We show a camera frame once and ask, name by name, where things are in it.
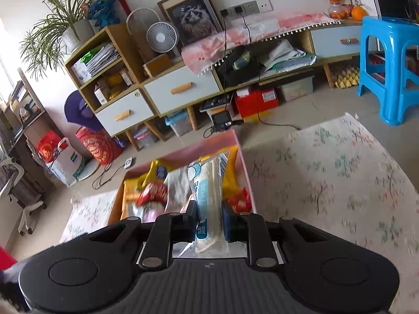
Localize folded cloth pile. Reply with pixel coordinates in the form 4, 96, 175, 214
260, 38, 317, 74

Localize floral mat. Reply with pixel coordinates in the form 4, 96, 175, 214
59, 113, 418, 314

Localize low wooden tv cabinet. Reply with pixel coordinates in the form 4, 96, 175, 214
139, 18, 380, 131

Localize black power cable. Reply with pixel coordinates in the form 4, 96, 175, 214
223, 15, 230, 105
240, 12, 302, 130

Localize clear storage box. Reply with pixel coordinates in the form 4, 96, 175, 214
278, 76, 315, 103

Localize purple hat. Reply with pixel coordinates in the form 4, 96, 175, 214
64, 91, 103, 131

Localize black scale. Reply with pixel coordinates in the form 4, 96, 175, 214
200, 94, 234, 116

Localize red snack packet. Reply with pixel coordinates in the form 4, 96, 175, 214
227, 188, 251, 214
137, 183, 169, 206

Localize red gift bag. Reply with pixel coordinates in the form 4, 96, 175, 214
37, 130, 69, 163

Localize small printed box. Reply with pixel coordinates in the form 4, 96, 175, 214
119, 70, 135, 87

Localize stack of papers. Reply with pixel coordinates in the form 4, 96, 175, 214
80, 42, 120, 77

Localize yellow egg tray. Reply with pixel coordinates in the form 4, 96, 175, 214
330, 65, 361, 89

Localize small yellow packet blue logo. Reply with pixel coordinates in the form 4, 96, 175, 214
149, 160, 179, 187

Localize silver snack packet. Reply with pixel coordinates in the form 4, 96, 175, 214
164, 167, 194, 216

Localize framed cat picture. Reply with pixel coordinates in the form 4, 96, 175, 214
157, 0, 226, 47

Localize red printed bucket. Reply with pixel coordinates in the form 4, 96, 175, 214
75, 127, 125, 166

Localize white packet blue print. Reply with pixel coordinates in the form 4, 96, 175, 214
187, 152, 232, 255

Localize jar of small oranges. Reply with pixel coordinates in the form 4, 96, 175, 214
327, 2, 350, 20

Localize clear plastic box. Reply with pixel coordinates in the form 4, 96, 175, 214
133, 124, 161, 151

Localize blue lid plastic container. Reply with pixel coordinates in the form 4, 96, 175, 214
164, 109, 194, 138

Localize white wall socket black plugs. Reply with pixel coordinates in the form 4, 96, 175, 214
220, 4, 245, 18

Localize long yellow snack bag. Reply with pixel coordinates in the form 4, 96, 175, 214
222, 147, 240, 201

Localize white paper bag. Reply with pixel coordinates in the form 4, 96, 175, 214
46, 137, 86, 187

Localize wooden shelf cabinet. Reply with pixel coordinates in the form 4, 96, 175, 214
64, 24, 158, 153

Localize white microwave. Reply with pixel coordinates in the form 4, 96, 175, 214
347, 0, 418, 25

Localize white drawer wooden handle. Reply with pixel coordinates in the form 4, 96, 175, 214
95, 88, 155, 138
143, 61, 222, 116
308, 24, 365, 59

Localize blue plastic stool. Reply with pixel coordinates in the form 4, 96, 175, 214
357, 16, 419, 126

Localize white desk fan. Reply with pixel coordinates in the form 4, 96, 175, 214
146, 21, 180, 54

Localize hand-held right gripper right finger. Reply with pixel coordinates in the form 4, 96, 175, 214
222, 200, 334, 268

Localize potted green plant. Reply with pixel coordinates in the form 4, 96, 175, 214
20, 0, 99, 72

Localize white wire fan guard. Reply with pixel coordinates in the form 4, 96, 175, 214
126, 7, 162, 61

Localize black bag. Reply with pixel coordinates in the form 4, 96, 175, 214
214, 47, 262, 89

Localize dark wooden desk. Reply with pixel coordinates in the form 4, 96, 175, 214
0, 69, 64, 177

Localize black device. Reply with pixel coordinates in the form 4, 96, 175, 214
211, 111, 244, 131

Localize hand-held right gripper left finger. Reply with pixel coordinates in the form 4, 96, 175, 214
79, 200, 199, 269

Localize white box pink inside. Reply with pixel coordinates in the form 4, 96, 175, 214
108, 128, 257, 259

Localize pink floral cloth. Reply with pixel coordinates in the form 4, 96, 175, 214
181, 12, 344, 77

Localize red box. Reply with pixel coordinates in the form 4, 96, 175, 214
234, 88, 279, 118

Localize blue plush toy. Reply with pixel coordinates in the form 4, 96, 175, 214
83, 0, 120, 29

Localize white carton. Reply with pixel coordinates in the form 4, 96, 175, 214
94, 83, 110, 106

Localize white office chair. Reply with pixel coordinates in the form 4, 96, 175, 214
0, 157, 48, 236

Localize round white base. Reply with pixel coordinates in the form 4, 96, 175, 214
74, 162, 100, 181

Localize cardboard box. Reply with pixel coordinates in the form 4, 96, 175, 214
143, 53, 172, 77

